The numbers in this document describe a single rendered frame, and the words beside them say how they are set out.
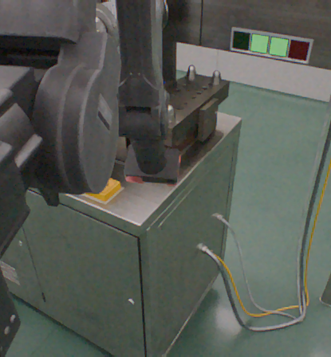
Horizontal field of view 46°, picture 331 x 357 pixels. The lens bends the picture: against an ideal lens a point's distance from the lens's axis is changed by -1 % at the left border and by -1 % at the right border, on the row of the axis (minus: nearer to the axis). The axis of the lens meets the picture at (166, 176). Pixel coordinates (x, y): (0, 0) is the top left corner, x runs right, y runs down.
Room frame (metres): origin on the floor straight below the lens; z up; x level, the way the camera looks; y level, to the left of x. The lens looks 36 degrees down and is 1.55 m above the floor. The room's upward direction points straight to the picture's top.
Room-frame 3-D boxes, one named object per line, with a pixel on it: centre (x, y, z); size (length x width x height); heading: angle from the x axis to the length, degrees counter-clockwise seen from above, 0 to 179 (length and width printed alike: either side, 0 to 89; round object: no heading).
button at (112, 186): (0.83, 0.17, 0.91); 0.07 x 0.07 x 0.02; 59
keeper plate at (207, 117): (1.12, -0.14, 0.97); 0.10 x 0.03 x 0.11; 149
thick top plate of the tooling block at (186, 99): (1.16, -0.05, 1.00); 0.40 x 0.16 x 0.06; 149
